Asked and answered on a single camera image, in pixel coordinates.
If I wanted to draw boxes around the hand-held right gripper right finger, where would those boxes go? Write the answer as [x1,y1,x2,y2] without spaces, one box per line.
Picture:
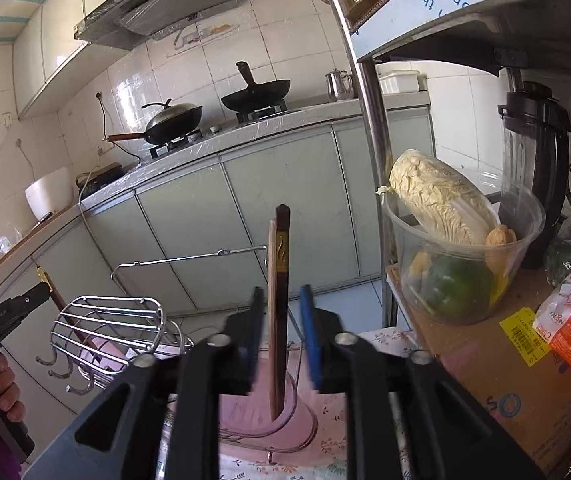
[299,284,541,480]

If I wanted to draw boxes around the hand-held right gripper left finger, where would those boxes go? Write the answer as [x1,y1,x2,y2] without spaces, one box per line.
[73,286,265,480]

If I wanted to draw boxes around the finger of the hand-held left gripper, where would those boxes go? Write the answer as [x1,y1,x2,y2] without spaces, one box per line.
[12,282,52,313]

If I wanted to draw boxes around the dark brown gold-tip chopstick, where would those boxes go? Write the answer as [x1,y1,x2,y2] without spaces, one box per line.
[36,266,99,361]

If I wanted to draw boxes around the dark brown gold-print chopstick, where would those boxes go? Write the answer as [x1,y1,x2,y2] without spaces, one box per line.
[274,204,292,422]

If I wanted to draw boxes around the chrome wire utensil rack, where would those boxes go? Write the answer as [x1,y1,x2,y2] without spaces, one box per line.
[36,244,319,466]

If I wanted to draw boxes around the pink plastic holder cup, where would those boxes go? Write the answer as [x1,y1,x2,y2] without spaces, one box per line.
[217,342,317,457]
[80,337,134,376]

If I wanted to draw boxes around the white rice cooker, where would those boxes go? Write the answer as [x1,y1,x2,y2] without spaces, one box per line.
[24,167,76,222]

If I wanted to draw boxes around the pale green base cabinets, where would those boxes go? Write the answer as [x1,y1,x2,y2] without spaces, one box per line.
[0,104,437,413]

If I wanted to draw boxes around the green bell pepper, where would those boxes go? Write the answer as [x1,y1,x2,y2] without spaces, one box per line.
[417,254,497,320]

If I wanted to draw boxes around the clear plastic bowl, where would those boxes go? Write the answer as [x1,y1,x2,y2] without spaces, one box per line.
[382,169,547,327]

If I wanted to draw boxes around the brown cardboard box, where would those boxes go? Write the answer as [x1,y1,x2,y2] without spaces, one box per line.
[387,264,571,477]

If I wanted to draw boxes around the napa cabbage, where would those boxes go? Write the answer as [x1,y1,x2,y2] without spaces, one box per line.
[388,148,502,247]

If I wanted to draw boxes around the tan ginger root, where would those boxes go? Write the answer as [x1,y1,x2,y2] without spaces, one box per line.
[484,225,519,277]

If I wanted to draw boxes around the black gas stove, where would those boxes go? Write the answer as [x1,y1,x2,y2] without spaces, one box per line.
[147,100,289,160]

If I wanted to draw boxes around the lidded frying pan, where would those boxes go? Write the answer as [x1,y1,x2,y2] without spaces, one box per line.
[106,99,204,147]

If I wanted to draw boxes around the black wok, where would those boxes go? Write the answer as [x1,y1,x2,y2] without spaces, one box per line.
[220,61,292,114]

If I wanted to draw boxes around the steel kettle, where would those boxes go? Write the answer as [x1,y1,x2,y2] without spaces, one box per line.
[324,68,356,103]

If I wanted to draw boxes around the white plastic container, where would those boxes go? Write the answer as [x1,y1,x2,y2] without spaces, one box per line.
[378,70,429,95]

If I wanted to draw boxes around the black blender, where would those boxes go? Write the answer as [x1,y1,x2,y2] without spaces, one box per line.
[497,80,571,272]

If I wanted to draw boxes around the steel range hood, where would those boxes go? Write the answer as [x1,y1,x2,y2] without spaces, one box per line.
[72,0,245,52]

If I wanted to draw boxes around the dark shelf board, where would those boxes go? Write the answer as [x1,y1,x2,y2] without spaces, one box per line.
[355,0,571,92]

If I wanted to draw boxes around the white blue-print cardboard box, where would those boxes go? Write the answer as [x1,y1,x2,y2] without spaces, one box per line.
[347,0,571,62]

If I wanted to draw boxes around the steel shelf post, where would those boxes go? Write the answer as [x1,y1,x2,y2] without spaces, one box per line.
[312,0,402,333]

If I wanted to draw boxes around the cream wall cabinets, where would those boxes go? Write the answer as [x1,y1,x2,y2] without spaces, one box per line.
[12,0,267,122]

